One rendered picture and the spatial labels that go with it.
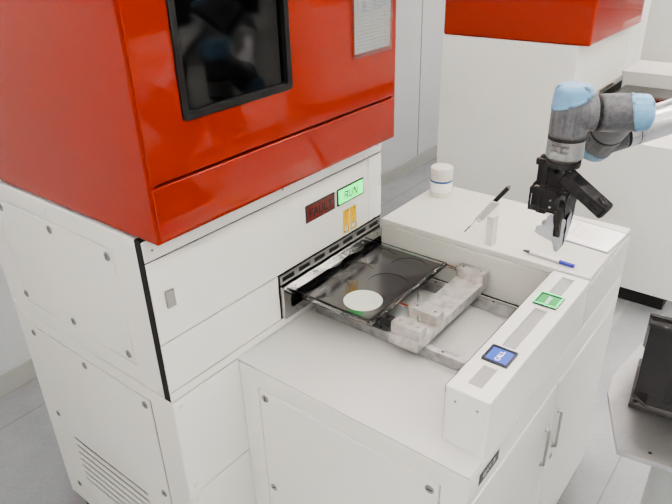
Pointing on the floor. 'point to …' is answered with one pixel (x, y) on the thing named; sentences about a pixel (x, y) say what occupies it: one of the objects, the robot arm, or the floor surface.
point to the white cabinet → (577, 400)
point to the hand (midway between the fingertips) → (560, 246)
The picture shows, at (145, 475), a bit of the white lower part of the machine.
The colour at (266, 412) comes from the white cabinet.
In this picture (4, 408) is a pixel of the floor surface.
